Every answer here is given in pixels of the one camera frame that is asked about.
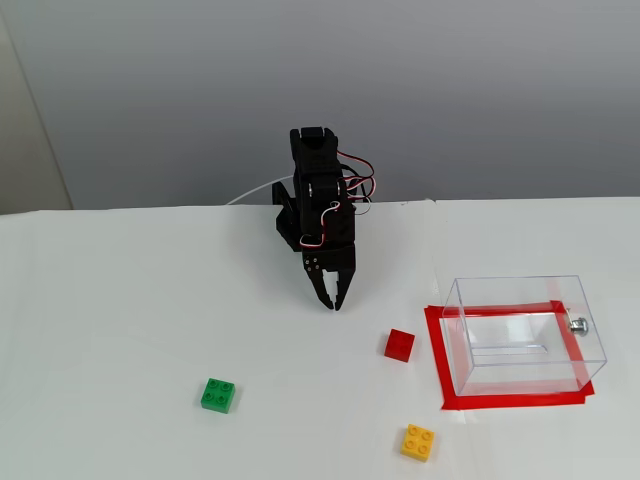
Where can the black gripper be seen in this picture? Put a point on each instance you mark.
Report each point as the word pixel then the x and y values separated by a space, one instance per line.
pixel 336 264

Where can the red lego brick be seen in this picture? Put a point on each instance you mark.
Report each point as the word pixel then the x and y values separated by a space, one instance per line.
pixel 399 345

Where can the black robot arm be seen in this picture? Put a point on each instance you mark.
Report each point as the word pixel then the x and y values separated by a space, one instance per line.
pixel 320 165

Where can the green lego brick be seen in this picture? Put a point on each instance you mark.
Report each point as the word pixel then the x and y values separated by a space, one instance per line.
pixel 218 396

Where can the yellow lego brick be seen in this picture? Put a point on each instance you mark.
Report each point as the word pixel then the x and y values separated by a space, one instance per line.
pixel 417 443

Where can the transparent plastic box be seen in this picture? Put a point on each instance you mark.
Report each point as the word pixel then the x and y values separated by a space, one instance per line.
pixel 585 320

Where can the black table clamp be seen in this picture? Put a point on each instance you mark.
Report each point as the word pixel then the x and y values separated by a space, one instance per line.
pixel 285 220

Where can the silver cam lock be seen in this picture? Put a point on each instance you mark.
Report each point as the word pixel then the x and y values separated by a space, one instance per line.
pixel 579 326

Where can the red tape frame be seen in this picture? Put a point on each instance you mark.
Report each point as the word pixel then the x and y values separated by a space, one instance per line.
pixel 432 345

